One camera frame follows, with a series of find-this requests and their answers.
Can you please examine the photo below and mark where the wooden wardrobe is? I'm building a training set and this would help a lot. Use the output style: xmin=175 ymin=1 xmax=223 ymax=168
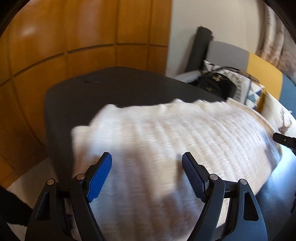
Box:
xmin=1 ymin=1 xmax=173 ymax=187

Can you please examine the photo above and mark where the white knitted sweater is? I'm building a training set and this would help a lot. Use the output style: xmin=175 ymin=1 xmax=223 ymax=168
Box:
xmin=71 ymin=99 xmax=281 ymax=240

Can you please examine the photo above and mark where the deer print cushion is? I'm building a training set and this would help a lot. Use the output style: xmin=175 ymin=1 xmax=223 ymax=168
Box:
xmin=260 ymin=91 xmax=296 ymax=138

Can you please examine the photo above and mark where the black handbag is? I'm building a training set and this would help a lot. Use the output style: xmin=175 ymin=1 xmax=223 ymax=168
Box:
xmin=190 ymin=67 xmax=238 ymax=100

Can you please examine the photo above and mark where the patterned curtain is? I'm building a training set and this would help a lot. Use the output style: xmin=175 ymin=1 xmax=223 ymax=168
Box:
xmin=257 ymin=5 xmax=295 ymax=82

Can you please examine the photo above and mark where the yellow blue grey sofa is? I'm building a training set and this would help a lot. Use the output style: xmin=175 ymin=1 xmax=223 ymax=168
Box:
xmin=174 ymin=41 xmax=296 ymax=130

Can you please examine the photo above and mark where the triangle pattern cushion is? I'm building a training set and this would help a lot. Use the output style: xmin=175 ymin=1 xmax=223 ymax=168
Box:
xmin=204 ymin=60 xmax=265 ymax=110

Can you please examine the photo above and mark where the black rolled mat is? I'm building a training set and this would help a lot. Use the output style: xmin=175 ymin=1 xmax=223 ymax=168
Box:
xmin=185 ymin=26 xmax=213 ymax=72

